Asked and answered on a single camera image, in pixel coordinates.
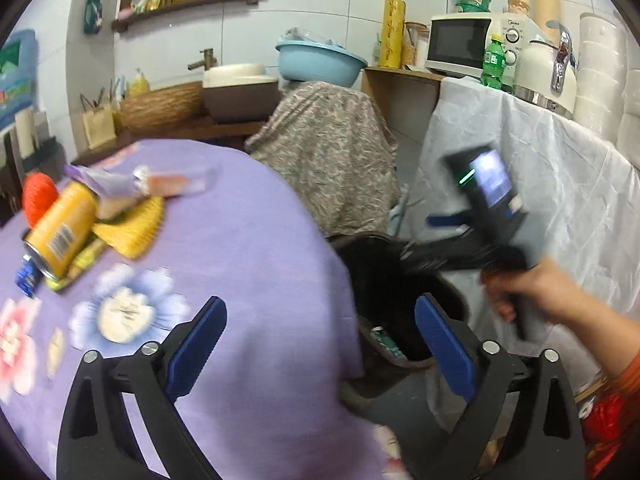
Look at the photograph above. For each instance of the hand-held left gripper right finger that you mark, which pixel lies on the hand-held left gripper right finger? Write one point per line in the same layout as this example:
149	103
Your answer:
445	350

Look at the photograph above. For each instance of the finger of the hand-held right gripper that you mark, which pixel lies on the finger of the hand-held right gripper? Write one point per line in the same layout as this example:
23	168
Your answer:
445	220
440	255

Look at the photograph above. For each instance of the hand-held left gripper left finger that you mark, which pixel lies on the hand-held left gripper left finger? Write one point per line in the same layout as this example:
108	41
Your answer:
197	342

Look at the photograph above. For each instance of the black trash bin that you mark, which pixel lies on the black trash bin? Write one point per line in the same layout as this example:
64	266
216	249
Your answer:
395	290

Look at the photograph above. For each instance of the yellow foam net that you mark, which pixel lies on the yellow foam net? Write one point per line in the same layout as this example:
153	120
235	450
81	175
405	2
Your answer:
132	230

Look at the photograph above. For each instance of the orange foam net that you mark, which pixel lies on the orange foam net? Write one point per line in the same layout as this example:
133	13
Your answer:
40	197

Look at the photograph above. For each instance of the person's right forearm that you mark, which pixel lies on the person's right forearm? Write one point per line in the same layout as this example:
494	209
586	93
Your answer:
600	330

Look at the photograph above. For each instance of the person's right hand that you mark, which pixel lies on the person's right hand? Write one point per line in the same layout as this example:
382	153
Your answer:
542	292

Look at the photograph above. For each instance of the light blue plastic item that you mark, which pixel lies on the light blue plastic item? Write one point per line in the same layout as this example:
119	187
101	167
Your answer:
398	210

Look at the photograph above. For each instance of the white cover cloth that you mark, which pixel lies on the white cover cloth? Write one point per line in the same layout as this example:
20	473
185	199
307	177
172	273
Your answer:
560	175

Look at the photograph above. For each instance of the purple floral tablecloth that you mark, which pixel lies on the purple floral tablecloth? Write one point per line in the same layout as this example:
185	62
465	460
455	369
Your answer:
250	260

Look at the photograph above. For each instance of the wooden cabinet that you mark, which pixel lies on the wooden cabinet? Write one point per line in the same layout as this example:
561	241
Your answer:
400	100

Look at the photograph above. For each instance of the floral patterned cloth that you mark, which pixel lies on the floral patterned cloth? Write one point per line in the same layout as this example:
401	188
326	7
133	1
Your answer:
325	160

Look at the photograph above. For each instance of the white rice cooker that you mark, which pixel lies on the white rice cooker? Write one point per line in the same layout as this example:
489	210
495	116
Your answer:
537	75

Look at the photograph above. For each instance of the green plastic bottle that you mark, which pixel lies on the green plastic bottle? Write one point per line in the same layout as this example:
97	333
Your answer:
492	65

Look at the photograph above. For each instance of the clear pink plastic wrapper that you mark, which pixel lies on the clear pink plastic wrapper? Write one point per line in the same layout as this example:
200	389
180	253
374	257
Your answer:
175	180

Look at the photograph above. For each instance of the yellow tin can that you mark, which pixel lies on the yellow tin can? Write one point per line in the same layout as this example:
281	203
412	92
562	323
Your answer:
62	230

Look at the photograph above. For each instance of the white microwave oven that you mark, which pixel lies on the white microwave oven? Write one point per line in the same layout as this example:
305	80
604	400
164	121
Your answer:
460	42

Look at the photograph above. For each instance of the glass jar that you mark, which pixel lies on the glass jar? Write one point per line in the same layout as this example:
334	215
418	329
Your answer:
415	45

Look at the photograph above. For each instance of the stack of white paper rolls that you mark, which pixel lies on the stack of white paper rolls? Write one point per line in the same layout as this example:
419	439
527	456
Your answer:
607	75

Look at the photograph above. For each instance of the small blue packet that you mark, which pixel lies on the small blue packet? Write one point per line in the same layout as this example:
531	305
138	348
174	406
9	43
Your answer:
27	276

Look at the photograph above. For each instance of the red plastic bag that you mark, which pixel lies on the red plastic bag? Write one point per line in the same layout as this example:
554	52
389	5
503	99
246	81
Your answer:
612	430

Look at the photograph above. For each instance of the purple tube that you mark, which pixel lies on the purple tube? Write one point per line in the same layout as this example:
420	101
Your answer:
105	180

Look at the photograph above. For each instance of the yellow wrapped roll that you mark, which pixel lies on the yellow wrapped roll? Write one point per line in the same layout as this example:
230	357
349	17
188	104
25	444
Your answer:
391	35

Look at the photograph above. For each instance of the light blue plastic basin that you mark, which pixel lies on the light blue plastic basin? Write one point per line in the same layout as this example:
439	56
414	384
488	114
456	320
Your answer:
320	62

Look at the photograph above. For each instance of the jar with wooden lid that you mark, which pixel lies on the jar with wooden lid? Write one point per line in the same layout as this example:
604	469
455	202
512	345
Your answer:
519	4

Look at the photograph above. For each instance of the wooden counter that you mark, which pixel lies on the wooden counter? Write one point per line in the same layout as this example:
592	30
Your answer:
210	130

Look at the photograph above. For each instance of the woven basket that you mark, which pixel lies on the woven basket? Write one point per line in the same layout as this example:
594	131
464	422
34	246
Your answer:
160	107

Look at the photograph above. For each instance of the beige paper bag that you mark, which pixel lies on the beige paper bag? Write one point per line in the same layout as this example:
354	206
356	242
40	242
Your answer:
99	122

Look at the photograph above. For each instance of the white and brown sink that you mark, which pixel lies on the white and brown sink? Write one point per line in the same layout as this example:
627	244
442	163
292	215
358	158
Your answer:
240	92

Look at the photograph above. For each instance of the yellow soap bottle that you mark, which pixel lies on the yellow soap bottle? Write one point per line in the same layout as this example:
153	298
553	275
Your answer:
139	85

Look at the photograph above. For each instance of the brass faucet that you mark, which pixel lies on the brass faucet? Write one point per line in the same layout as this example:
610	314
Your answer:
202	57

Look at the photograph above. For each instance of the green hanging packet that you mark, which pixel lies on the green hanging packet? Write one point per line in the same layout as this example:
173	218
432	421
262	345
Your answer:
93	10

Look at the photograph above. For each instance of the blue wall picture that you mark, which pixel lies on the blue wall picture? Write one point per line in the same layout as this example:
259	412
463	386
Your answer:
17	80

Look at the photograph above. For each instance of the wooden wall shelf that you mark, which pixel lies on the wooden wall shelf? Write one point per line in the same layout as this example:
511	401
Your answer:
190	5

